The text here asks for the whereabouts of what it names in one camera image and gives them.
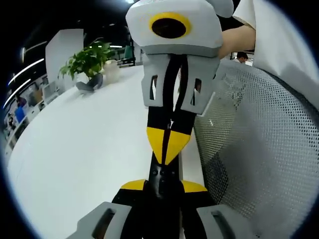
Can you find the person in white shirt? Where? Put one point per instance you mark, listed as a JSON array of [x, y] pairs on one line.
[[279, 37]]

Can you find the blue storage box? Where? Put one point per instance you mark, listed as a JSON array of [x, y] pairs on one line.
[[20, 114]]

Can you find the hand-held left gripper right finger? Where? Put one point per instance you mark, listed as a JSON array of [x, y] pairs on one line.
[[214, 224]]

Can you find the grey mesh office chair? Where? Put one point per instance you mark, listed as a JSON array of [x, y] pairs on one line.
[[261, 139]]

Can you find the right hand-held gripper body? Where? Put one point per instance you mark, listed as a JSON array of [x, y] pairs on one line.
[[199, 25]]

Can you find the green leafy plant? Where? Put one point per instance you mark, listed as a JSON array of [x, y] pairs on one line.
[[87, 59]]

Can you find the black remote control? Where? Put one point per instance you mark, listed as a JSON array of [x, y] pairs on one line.
[[162, 184]]

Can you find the white plant pot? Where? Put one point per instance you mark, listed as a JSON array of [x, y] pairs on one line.
[[112, 71]]

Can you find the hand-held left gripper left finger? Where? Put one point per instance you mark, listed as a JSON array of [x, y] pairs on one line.
[[99, 221]]

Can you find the long ceiling light strip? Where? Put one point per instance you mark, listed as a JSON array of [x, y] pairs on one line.
[[17, 92], [25, 71]]

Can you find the grey curved desk ornament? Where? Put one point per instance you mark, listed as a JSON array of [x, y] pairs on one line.
[[91, 83]]

